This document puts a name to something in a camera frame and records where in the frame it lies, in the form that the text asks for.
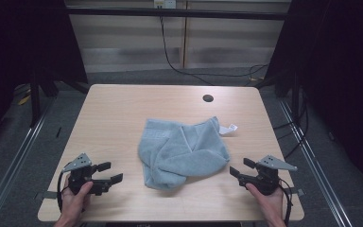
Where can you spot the person's right hand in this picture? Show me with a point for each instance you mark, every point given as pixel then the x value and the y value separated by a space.
pixel 267 203

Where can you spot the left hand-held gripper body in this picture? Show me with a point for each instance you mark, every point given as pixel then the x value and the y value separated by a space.
pixel 81 179

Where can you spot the white wall power outlet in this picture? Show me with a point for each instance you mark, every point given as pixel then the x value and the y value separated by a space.
pixel 165 3

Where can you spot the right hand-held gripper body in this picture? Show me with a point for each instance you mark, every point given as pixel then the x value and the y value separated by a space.
pixel 266 176

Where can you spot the yellow object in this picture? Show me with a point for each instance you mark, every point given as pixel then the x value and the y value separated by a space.
pixel 24 100

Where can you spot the black metal stand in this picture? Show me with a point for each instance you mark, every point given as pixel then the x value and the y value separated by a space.
pixel 35 101

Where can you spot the light blue towel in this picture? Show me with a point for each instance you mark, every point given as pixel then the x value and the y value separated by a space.
pixel 182 154

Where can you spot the person's left hand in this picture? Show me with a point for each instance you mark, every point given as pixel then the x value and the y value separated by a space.
pixel 74 201

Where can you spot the black curtain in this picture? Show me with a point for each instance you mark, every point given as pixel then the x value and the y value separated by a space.
pixel 340 78
pixel 22 47

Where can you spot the black horizontal metal bar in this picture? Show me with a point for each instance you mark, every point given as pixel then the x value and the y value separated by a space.
pixel 176 13

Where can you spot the metal floor rail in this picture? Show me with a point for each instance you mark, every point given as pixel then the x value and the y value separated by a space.
pixel 318 170
pixel 9 170

